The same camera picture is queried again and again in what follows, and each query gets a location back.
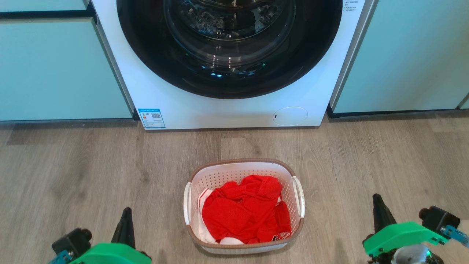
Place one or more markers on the black round washer door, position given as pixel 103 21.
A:
pixel 154 55

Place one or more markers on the round white filter cover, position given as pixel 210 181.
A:
pixel 293 116

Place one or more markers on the white garment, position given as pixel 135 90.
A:
pixel 202 228

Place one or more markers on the blue left camera connector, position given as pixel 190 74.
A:
pixel 60 257

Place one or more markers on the pale green cabinet drawer front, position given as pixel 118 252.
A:
pixel 40 4

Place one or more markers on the tall pale green cabinet panel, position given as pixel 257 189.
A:
pixel 406 58

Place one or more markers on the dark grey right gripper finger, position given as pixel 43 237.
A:
pixel 381 214

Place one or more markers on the large pale green cabinet door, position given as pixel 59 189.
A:
pixel 55 73

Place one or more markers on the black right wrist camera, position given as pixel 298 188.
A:
pixel 438 218

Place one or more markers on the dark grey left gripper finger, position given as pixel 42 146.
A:
pixel 125 231

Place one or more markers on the blue energy label sticker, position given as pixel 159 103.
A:
pixel 151 118

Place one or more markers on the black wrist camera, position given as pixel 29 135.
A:
pixel 71 240
pixel 438 218

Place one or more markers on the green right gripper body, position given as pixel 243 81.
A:
pixel 399 234

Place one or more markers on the blue right camera connector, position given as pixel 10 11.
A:
pixel 456 234

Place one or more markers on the red mesh garment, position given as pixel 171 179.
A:
pixel 242 214

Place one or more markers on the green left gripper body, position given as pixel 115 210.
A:
pixel 110 255

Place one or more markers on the white front-load washing machine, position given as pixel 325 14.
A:
pixel 227 112

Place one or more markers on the small printed text label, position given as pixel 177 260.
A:
pixel 352 3

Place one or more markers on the white laundry basket brown rim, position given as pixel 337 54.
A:
pixel 234 170

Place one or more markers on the blue camera connector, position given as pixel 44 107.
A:
pixel 60 257
pixel 456 234

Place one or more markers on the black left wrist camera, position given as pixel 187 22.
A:
pixel 71 240

